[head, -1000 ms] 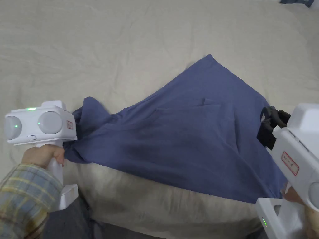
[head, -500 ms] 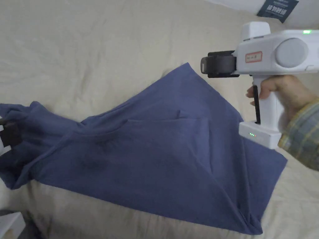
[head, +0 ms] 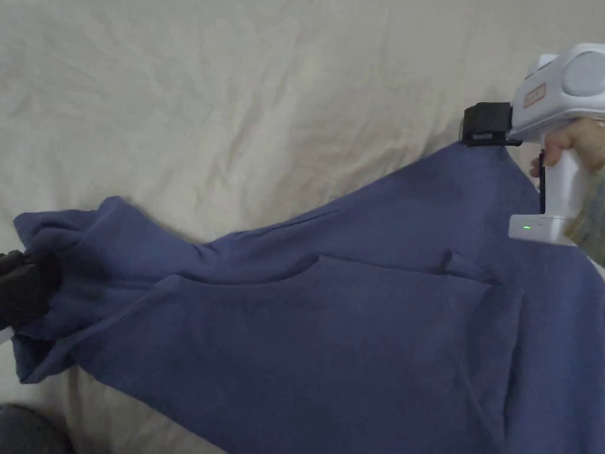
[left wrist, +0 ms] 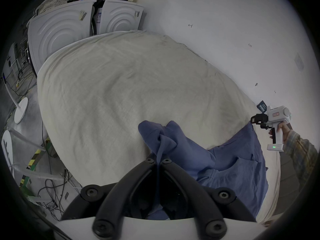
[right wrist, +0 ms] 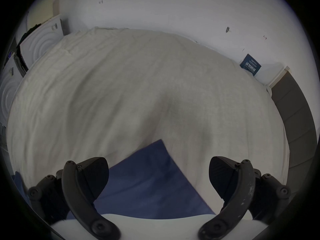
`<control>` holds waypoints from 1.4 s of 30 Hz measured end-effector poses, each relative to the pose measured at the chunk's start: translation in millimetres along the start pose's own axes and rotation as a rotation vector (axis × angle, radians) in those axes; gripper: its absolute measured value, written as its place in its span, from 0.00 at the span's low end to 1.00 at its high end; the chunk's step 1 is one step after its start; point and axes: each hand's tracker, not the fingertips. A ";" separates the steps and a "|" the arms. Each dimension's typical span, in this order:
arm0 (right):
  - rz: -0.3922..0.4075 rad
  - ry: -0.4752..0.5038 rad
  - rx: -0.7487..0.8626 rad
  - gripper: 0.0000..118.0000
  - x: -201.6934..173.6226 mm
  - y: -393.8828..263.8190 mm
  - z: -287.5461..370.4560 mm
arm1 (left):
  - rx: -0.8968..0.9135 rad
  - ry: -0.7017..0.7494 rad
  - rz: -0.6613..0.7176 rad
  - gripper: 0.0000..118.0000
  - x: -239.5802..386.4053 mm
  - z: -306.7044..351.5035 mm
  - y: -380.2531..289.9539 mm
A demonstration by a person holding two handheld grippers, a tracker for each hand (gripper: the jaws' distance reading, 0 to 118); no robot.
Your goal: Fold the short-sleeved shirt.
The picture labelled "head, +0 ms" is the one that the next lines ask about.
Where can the person's right forearm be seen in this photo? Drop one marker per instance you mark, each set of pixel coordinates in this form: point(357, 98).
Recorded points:
point(592, 222)

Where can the bed with beige sheet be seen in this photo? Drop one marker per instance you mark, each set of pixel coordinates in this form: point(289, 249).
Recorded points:
point(189, 94)

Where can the person's right hand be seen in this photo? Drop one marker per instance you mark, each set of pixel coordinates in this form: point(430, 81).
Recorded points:
point(583, 139)

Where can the person's legs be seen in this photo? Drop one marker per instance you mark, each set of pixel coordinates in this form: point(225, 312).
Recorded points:
point(28, 430)

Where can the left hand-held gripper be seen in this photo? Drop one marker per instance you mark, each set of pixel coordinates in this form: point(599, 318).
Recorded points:
point(12, 293)

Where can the dark blue shirt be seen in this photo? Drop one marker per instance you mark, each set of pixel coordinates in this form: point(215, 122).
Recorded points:
point(331, 340)

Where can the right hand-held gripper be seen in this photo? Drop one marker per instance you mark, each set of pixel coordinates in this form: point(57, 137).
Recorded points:
point(553, 90)

